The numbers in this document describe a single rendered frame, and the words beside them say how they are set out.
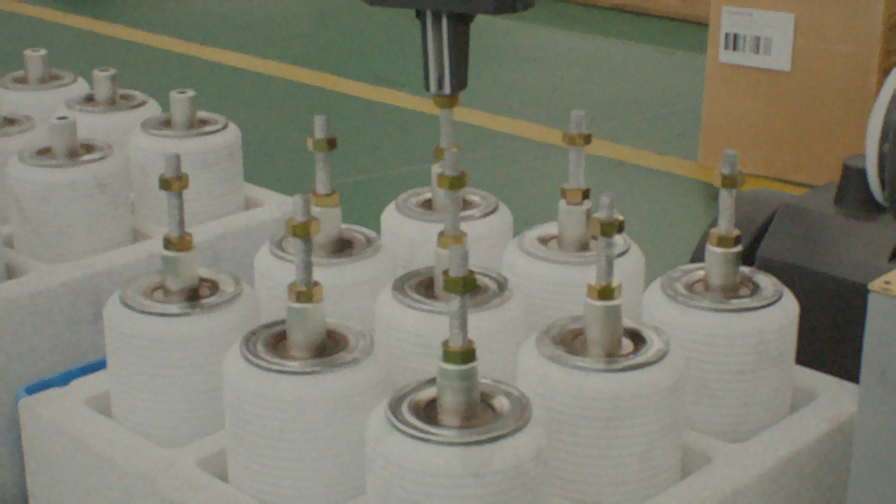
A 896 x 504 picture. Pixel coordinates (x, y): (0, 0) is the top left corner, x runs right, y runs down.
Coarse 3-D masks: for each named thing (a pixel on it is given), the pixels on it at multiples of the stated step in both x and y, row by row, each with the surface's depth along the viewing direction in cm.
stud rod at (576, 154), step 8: (576, 112) 96; (584, 112) 96; (576, 120) 96; (584, 120) 96; (576, 128) 96; (584, 128) 96; (576, 152) 96; (576, 160) 97; (576, 168) 97; (576, 176) 97; (568, 184) 98; (576, 184) 97
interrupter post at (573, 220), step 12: (564, 204) 98; (588, 204) 98; (564, 216) 97; (576, 216) 97; (588, 216) 98; (564, 228) 98; (576, 228) 97; (588, 228) 98; (564, 240) 98; (576, 240) 98; (588, 240) 98
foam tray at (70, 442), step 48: (96, 384) 95; (816, 384) 95; (48, 432) 91; (96, 432) 89; (768, 432) 89; (816, 432) 89; (48, 480) 93; (96, 480) 88; (144, 480) 84; (192, 480) 83; (720, 480) 83; (768, 480) 85; (816, 480) 90
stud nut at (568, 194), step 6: (564, 186) 98; (588, 186) 98; (564, 192) 97; (570, 192) 97; (576, 192) 97; (582, 192) 97; (588, 192) 97; (564, 198) 97; (570, 198) 97; (576, 198) 97; (582, 198) 97; (588, 198) 98
